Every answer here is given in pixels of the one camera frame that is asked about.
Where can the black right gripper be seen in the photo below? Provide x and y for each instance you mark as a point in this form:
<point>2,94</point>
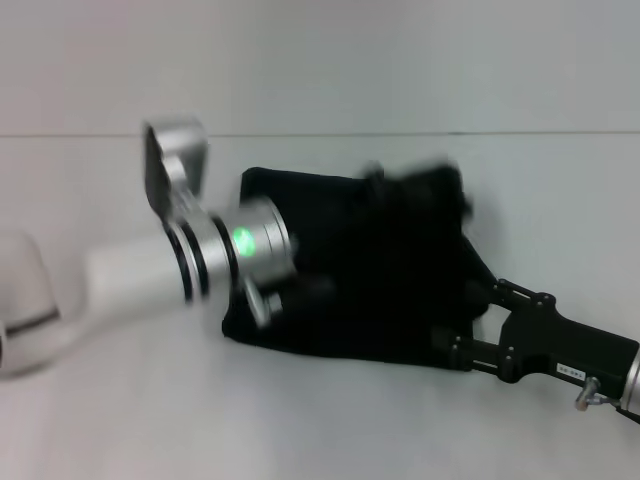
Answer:
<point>575,345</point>

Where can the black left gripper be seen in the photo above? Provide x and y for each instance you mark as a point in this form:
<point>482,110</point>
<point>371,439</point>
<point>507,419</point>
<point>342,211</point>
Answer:
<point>340,220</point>

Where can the black t-shirt with FREE print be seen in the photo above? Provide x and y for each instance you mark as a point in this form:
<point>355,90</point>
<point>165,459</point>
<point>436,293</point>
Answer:
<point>375,300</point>

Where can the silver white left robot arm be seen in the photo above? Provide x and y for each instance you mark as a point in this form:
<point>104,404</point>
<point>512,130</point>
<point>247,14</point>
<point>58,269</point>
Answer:
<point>125,280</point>

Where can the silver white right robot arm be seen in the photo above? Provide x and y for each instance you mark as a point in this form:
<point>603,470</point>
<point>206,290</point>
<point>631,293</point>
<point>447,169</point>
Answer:
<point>632,385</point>

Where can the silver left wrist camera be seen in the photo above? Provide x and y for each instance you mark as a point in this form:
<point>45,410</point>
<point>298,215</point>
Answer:
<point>172,160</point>

